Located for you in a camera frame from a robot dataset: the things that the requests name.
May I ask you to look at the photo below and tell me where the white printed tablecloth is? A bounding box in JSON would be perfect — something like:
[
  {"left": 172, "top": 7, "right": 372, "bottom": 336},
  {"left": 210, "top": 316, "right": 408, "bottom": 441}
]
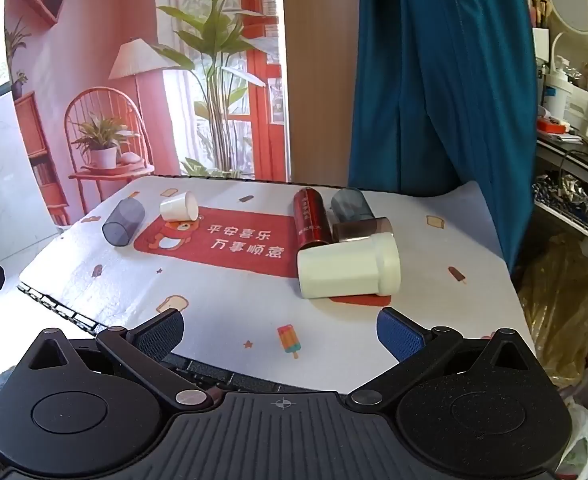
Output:
[{"left": 18, "top": 176, "right": 538, "bottom": 394}]

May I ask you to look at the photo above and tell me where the yellow plastic bag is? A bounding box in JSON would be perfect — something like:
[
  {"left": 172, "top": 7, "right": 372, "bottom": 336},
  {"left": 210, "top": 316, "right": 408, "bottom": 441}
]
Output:
[{"left": 516, "top": 232, "right": 588, "bottom": 389}]

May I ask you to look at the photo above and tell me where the white tub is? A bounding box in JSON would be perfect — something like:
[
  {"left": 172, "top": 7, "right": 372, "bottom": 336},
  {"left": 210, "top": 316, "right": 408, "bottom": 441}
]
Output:
[{"left": 543, "top": 72, "right": 575, "bottom": 119}]

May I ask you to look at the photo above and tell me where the red coaster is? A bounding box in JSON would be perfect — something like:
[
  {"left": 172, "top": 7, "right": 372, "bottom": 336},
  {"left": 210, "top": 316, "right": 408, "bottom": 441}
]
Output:
[{"left": 328, "top": 292, "right": 393, "bottom": 307}]

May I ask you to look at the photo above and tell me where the brown translucent cup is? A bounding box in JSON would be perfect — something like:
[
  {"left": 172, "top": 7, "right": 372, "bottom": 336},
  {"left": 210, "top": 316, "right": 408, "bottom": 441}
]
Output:
[{"left": 331, "top": 217, "right": 393, "bottom": 245}]

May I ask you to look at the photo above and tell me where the white wire basket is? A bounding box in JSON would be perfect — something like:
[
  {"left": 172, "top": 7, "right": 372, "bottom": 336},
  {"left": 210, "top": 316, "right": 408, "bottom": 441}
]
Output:
[{"left": 531, "top": 172, "right": 588, "bottom": 246}]

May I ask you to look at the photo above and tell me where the red metal cup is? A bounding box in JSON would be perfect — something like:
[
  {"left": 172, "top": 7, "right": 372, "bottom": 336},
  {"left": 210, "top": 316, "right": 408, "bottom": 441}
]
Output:
[{"left": 294, "top": 187, "right": 331, "bottom": 252}]

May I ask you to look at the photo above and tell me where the blue curtain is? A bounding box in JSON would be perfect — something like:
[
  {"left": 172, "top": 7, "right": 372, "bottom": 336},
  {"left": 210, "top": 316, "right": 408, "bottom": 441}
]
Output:
[{"left": 348, "top": 0, "right": 540, "bottom": 272}]

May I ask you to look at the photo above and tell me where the large cream cup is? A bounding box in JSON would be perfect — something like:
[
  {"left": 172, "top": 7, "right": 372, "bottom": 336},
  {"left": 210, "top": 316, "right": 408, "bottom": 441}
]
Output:
[{"left": 297, "top": 233, "right": 401, "bottom": 300}]

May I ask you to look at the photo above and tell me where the red bear print mat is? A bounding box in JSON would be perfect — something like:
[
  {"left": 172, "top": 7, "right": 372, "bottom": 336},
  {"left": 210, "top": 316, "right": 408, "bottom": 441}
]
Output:
[{"left": 133, "top": 204, "right": 303, "bottom": 280}]

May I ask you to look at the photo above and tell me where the grey translucent cup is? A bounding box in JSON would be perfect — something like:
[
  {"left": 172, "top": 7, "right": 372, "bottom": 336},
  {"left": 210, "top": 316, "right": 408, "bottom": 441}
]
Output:
[
  {"left": 102, "top": 198, "right": 146, "bottom": 248},
  {"left": 330, "top": 186, "right": 375, "bottom": 224}
]

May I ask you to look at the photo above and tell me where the wall poster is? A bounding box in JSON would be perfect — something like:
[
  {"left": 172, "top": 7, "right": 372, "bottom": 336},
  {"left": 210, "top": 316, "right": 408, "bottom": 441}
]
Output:
[{"left": 4, "top": 0, "right": 293, "bottom": 227}]

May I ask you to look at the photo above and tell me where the small white paper cup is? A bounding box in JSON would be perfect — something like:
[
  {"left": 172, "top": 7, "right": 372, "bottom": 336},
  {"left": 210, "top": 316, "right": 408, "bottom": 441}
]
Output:
[{"left": 160, "top": 190, "right": 199, "bottom": 222}]

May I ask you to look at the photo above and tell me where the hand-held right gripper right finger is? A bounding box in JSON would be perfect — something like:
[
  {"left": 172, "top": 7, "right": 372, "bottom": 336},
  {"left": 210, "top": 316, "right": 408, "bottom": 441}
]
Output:
[{"left": 347, "top": 307, "right": 540, "bottom": 408}]

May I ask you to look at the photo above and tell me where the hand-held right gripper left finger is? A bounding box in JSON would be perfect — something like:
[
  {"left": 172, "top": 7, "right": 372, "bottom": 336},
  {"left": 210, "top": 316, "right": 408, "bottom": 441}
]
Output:
[{"left": 26, "top": 308, "right": 215, "bottom": 411}]

